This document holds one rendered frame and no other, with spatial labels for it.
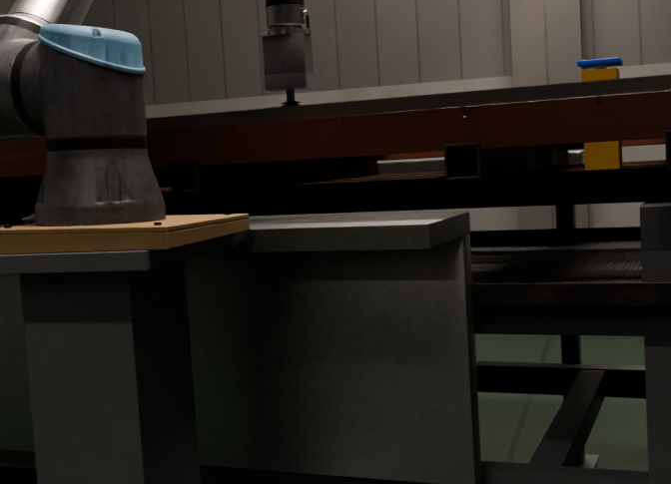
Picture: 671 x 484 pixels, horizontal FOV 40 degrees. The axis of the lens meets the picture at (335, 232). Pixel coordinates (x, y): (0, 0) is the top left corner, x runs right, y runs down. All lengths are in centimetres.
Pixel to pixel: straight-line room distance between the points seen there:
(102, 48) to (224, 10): 375
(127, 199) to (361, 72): 354
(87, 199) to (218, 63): 377
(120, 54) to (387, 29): 350
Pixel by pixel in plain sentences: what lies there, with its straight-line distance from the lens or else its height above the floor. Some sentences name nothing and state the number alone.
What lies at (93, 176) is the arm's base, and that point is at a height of 76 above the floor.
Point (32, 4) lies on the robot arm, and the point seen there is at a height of 98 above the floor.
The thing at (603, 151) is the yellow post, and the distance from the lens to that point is 144.
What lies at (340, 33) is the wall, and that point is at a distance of 461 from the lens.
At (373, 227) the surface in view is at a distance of 114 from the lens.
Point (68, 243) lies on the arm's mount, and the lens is 104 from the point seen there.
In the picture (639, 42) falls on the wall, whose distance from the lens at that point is 442.
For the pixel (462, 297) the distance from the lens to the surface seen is 128.
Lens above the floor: 76
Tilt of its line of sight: 4 degrees down
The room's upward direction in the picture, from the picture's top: 3 degrees counter-clockwise
